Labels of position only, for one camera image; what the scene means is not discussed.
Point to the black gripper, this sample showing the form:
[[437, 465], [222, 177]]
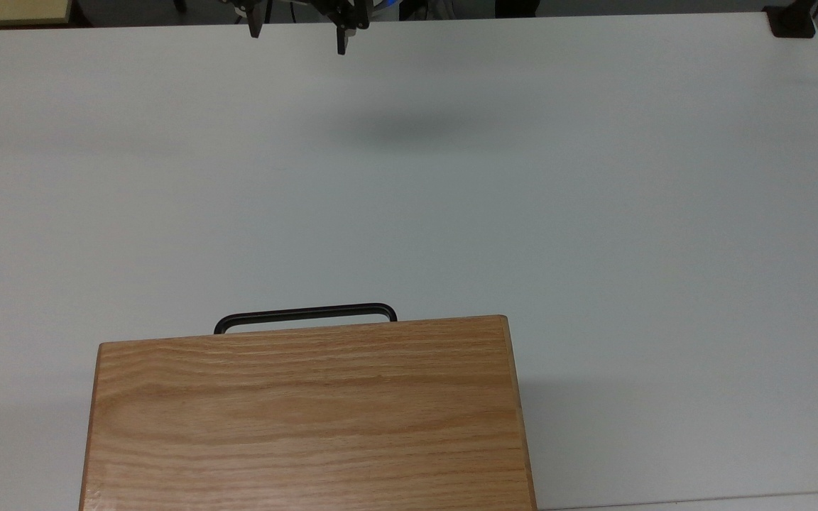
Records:
[[349, 13]]

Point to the oak wooden drawer cabinet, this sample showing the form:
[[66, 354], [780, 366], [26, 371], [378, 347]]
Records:
[[309, 426]]

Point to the beige side table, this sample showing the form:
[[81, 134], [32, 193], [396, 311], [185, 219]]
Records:
[[11, 11]]

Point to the black table clamp mount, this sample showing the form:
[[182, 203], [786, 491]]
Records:
[[792, 23]]

